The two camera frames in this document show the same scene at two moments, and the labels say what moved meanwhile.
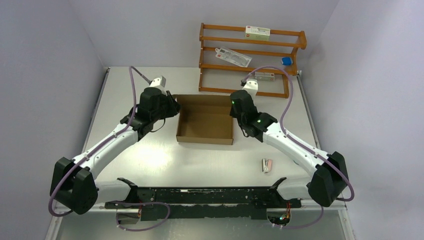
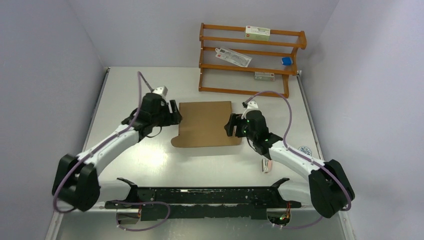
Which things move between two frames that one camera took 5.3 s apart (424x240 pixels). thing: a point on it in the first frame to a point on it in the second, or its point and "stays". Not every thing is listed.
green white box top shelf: [253, 32] stays
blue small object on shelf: [287, 61] stays
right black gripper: [231, 112] to [235, 118]
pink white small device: [266, 165] stays
